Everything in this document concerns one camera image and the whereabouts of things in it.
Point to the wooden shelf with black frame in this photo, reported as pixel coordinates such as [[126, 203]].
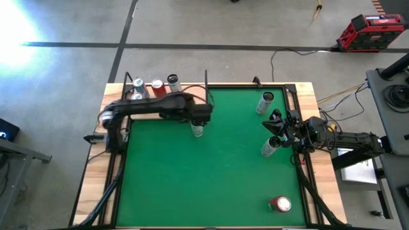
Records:
[[198, 94]]

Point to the white can yellow print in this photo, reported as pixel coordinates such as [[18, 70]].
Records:
[[264, 104], [270, 147]]

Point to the black stand beam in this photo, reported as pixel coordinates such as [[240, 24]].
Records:
[[348, 161]]

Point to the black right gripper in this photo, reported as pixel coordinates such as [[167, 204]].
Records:
[[294, 134]]

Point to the white panel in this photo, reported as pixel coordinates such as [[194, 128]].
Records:
[[358, 172]]

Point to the teal beverage can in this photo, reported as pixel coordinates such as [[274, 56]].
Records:
[[136, 96], [140, 87]]

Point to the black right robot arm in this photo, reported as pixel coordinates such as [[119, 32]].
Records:
[[351, 142]]

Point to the white can blue print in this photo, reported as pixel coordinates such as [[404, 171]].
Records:
[[197, 131]]

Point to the black pole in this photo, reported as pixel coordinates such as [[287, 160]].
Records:
[[396, 66]]

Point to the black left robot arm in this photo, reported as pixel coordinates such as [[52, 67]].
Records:
[[143, 107]]

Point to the red black tool box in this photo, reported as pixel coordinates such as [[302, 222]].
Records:
[[367, 35]]

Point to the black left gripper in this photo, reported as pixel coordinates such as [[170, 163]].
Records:
[[202, 113]]

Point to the red beverage can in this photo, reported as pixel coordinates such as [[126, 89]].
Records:
[[281, 204], [158, 89]]

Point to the small black object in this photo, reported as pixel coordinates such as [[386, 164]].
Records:
[[377, 213]]

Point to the green table mat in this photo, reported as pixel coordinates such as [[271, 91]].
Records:
[[207, 185]]

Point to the grey metal side table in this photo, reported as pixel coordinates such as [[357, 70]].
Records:
[[25, 152]]

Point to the black clamp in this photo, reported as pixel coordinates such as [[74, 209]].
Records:
[[256, 81]]

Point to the black device with blue light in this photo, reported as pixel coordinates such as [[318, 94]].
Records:
[[9, 127]]

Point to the yellow connector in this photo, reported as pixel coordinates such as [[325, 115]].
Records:
[[332, 127]]

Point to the yellow stick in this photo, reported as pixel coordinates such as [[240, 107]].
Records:
[[318, 8]]

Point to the grey metal desk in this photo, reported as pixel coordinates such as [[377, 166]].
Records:
[[377, 105]]

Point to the white can black lid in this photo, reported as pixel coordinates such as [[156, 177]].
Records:
[[174, 84]]

